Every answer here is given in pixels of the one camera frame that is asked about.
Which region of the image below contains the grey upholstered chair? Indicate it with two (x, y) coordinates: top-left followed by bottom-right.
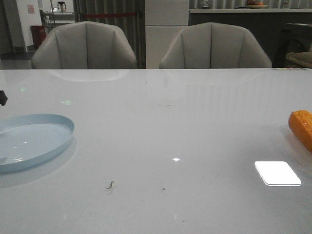
(159, 22), (272, 69)
(31, 21), (137, 69)

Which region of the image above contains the background metal table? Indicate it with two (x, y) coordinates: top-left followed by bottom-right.
(39, 9), (75, 29)

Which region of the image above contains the left grey upholstered chair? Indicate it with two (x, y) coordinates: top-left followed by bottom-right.
(31, 21), (137, 69)

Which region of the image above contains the white cabinet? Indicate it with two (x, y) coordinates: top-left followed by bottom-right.
(145, 0), (189, 69)

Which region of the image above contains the right grey upholstered chair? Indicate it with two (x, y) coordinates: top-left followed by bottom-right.
(159, 22), (272, 69)

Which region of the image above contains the pink wall notice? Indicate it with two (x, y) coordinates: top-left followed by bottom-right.
(27, 4), (35, 14)

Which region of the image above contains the red barrier belt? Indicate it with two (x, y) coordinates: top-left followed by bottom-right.
(81, 12), (137, 19)

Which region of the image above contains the dark jug on table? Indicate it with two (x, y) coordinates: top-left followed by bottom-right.
(57, 1), (67, 13)

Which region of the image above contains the orange corn cob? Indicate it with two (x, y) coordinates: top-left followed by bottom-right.
(288, 110), (312, 153)

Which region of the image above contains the fruit bowl on counter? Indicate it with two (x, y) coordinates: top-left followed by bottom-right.
(245, 0), (268, 9)

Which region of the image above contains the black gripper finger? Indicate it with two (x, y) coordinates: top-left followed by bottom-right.
(0, 90), (8, 106)

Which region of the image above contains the beige cushion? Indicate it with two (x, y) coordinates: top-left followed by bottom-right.
(286, 51), (312, 68)

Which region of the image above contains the dark counter with white top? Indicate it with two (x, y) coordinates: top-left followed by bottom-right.
(189, 9), (312, 67)

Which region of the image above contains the light blue round plate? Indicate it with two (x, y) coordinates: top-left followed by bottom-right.
(0, 114), (75, 173)

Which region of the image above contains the red bin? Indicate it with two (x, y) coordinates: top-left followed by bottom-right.
(30, 25), (46, 49)

